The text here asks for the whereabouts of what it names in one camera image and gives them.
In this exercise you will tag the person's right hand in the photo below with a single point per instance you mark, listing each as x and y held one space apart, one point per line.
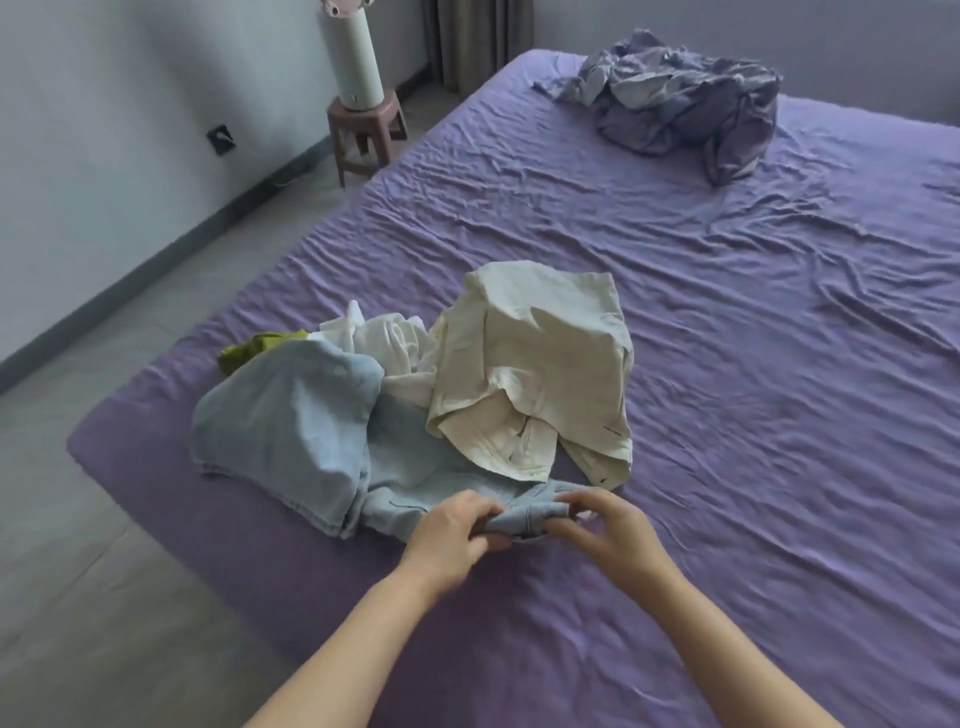
622 547

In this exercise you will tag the person's left hand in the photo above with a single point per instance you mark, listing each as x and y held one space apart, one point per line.
450 540

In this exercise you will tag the light blue denim jeans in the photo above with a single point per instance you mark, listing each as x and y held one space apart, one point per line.
292 427

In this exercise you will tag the white t-shirt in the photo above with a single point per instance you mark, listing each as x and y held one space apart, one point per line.
397 352

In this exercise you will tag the purple sheet bed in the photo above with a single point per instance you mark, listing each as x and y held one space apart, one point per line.
750 337

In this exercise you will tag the green garment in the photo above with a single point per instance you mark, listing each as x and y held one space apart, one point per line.
251 352

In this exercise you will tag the person's right forearm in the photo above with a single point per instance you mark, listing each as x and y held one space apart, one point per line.
735 660

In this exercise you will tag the person's left forearm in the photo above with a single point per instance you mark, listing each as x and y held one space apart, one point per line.
352 660

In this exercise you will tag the brown plastic stool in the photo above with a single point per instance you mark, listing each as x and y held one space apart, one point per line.
367 120

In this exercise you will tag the crumpled purple grey quilt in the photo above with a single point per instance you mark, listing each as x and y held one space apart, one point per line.
675 105

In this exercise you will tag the pink fan white base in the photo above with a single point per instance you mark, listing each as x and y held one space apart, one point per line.
349 60

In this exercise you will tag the grey curtain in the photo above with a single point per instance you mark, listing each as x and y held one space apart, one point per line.
480 37

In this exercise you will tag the black low wall socket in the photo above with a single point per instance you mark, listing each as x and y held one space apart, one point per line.
221 140

